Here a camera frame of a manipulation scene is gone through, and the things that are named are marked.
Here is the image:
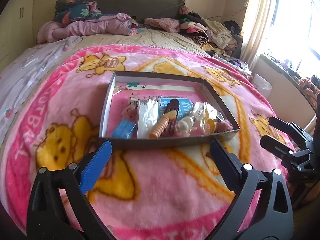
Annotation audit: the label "beige curtain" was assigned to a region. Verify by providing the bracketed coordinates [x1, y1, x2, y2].
[240, 0, 276, 70]

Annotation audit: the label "pink fuzzy garment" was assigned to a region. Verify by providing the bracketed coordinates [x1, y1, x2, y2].
[144, 18, 180, 33]

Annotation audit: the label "maroon hair clip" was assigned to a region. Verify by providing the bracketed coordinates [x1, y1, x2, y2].
[162, 99, 180, 137]

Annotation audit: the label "white plastic bag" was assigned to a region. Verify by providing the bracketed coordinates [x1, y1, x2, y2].
[252, 74, 272, 99]

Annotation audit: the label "dark grey headboard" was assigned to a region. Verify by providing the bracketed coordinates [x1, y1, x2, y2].
[55, 0, 186, 25]

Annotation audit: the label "pink bow hair clip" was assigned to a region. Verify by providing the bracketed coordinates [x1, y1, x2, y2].
[121, 98, 139, 123]

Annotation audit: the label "pink pompom snap clip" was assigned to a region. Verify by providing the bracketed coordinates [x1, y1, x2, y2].
[215, 120, 233, 133]

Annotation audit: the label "pink quilted jacket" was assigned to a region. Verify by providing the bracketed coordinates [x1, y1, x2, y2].
[36, 13, 141, 44]

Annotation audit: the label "grey cardboard box tray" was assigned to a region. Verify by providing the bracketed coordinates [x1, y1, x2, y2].
[99, 71, 240, 149]

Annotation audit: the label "white cloud hair clip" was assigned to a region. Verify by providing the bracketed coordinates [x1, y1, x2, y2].
[191, 102, 224, 134]

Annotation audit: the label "pile of mixed clothes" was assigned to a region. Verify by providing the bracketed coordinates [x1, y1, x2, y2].
[178, 6, 251, 78]

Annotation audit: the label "cream wardrobe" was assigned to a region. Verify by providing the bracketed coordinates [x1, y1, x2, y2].
[1, 0, 35, 70]

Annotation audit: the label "earrings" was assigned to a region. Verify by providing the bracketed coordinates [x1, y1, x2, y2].
[137, 99, 158, 139]

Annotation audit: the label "dark floral pillow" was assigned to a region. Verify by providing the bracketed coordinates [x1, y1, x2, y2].
[54, 0, 103, 25]

